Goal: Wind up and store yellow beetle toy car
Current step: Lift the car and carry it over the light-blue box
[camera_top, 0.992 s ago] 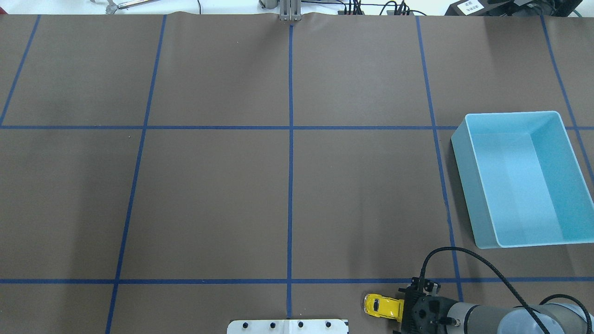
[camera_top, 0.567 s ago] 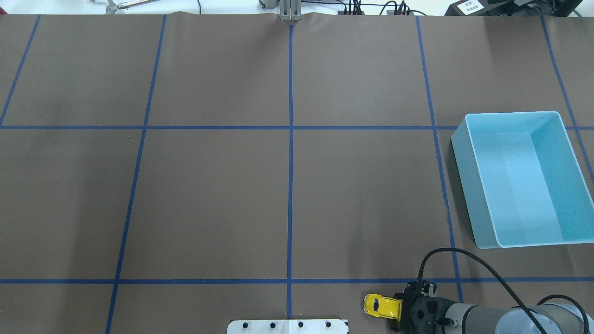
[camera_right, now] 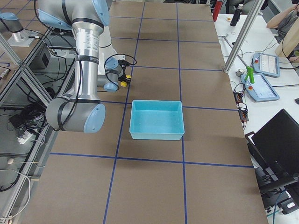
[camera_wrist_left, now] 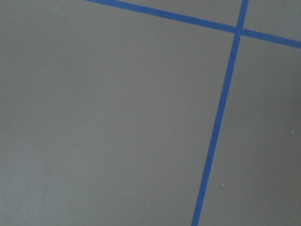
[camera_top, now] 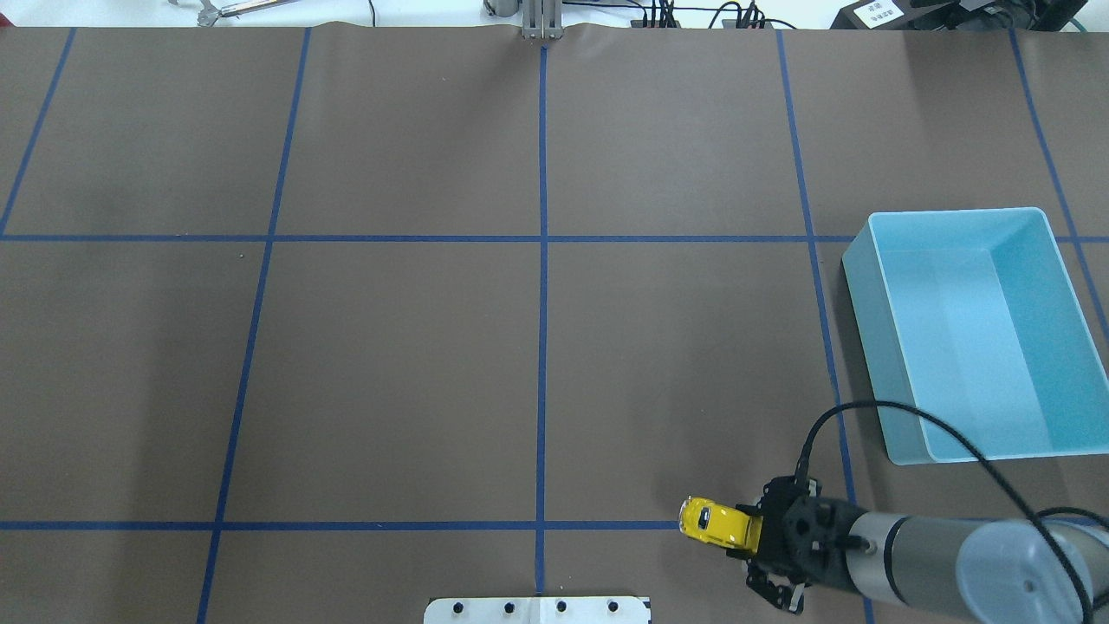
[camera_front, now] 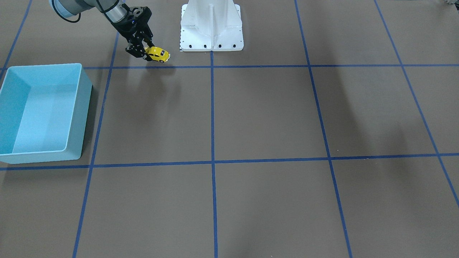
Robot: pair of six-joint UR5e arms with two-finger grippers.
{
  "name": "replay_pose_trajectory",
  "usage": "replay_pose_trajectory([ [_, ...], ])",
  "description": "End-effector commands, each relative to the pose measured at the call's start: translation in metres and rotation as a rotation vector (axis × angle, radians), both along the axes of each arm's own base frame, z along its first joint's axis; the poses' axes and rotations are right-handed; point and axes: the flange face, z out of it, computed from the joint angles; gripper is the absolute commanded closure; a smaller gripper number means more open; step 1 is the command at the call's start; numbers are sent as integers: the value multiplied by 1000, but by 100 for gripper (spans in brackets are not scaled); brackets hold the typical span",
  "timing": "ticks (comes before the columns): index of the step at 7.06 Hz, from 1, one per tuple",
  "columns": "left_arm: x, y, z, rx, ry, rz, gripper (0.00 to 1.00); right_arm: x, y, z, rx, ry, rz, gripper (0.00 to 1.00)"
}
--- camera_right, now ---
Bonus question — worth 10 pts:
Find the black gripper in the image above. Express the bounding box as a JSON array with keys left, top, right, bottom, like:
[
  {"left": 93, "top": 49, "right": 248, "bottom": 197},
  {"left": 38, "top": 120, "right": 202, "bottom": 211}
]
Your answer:
[{"left": 118, "top": 59, "right": 131, "bottom": 87}]

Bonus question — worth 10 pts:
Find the yellow beetle toy car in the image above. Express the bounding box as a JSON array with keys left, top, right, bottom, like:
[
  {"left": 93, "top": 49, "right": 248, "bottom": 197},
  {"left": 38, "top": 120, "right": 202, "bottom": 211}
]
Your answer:
[{"left": 120, "top": 75, "right": 131, "bottom": 87}]

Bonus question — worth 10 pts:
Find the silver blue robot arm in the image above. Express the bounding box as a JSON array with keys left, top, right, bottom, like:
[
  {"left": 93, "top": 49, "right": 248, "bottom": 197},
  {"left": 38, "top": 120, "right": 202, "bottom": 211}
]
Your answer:
[{"left": 37, "top": 0, "right": 130, "bottom": 133}]

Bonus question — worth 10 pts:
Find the person forearm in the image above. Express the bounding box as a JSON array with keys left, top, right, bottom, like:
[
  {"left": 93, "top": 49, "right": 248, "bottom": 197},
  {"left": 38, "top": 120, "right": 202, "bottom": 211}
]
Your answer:
[{"left": 266, "top": 4, "right": 299, "bottom": 28}]

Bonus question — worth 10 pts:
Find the light blue plastic bin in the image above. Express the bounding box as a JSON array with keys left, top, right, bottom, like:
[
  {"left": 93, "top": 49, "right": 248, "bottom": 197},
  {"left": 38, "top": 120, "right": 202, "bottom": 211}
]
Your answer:
[{"left": 129, "top": 100, "right": 185, "bottom": 140}]

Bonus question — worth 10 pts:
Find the red cylinder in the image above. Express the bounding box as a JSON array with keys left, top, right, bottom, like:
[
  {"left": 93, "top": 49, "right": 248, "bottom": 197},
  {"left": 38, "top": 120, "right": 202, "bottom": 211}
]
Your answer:
[{"left": 213, "top": 0, "right": 223, "bottom": 22}]

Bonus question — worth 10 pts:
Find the black bottle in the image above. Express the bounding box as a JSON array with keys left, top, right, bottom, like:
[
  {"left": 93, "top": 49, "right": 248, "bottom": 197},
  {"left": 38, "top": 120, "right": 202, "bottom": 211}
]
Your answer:
[{"left": 230, "top": 3, "right": 243, "bottom": 27}]

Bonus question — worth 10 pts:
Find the near blue teach pendant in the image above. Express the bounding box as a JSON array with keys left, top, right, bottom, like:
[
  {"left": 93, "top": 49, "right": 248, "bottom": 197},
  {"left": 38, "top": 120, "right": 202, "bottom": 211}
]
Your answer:
[{"left": 240, "top": 73, "right": 280, "bottom": 102}]

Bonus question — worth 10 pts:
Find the blue teach pendant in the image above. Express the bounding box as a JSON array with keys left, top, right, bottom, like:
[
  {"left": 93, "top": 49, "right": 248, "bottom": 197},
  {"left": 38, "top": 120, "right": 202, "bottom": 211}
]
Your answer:
[
  {"left": 252, "top": 52, "right": 280, "bottom": 78},
  {"left": 240, "top": 73, "right": 280, "bottom": 102}
]

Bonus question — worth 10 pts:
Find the far blue teach pendant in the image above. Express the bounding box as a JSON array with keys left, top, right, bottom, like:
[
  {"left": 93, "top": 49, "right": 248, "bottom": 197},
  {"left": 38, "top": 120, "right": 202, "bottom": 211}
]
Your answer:
[{"left": 252, "top": 52, "right": 280, "bottom": 78}]

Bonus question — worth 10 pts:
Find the black laptop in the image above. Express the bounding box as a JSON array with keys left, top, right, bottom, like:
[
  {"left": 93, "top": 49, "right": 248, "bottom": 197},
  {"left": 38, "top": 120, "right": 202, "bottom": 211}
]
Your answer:
[{"left": 245, "top": 109, "right": 299, "bottom": 197}]

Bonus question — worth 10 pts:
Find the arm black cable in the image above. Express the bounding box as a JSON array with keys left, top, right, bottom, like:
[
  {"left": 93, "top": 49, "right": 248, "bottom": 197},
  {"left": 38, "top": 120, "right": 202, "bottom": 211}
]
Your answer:
[{"left": 104, "top": 54, "right": 137, "bottom": 87}]

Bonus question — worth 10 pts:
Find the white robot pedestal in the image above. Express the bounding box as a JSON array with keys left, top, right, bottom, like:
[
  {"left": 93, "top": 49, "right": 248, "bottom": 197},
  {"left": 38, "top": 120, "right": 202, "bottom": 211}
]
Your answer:
[{"left": 98, "top": 26, "right": 126, "bottom": 75}]

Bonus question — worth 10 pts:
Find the green handled reacher grabber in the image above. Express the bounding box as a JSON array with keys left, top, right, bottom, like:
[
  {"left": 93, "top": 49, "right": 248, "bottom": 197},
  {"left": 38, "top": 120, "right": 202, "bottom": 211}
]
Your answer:
[{"left": 218, "top": 34, "right": 255, "bottom": 84}]

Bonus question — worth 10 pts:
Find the aluminium frame post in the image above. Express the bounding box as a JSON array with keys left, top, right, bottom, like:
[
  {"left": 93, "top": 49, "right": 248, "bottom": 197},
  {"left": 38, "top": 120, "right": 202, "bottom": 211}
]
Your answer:
[{"left": 223, "top": 0, "right": 264, "bottom": 73}]

